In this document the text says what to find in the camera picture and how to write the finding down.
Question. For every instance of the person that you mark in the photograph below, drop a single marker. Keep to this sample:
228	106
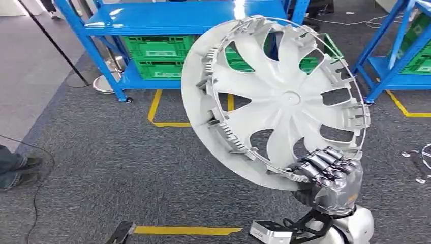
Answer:
54	11
13	168

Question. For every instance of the yellow floor tape mark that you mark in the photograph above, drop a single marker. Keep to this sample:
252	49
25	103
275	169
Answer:
402	107

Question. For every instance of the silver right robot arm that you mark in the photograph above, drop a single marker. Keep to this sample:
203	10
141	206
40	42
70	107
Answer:
360	225

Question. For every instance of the steel stanchion with chrome base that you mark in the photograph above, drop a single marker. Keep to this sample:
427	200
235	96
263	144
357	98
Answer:
104	86

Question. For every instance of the robot's black left foot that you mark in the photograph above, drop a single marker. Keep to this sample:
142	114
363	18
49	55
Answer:
121	232

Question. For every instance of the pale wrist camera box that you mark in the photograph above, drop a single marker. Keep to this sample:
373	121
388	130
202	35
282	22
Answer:
269	234

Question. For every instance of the silver plastic wheel cover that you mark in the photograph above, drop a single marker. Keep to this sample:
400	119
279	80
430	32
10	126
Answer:
286	97

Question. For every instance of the green plastic crate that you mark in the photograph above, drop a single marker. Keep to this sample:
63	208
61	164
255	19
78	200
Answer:
419	33
235	54
158	47
244	66
333	49
417	67
160	70

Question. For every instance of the blue metal shelf rack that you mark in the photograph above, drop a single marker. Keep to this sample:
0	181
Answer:
168	17
380	67

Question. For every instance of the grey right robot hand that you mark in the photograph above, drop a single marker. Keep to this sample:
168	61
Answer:
340	192

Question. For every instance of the yellow floor tape strip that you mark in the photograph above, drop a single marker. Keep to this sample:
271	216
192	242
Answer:
185	230

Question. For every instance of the thin black pole stand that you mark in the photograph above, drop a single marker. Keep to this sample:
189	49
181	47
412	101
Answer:
79	80

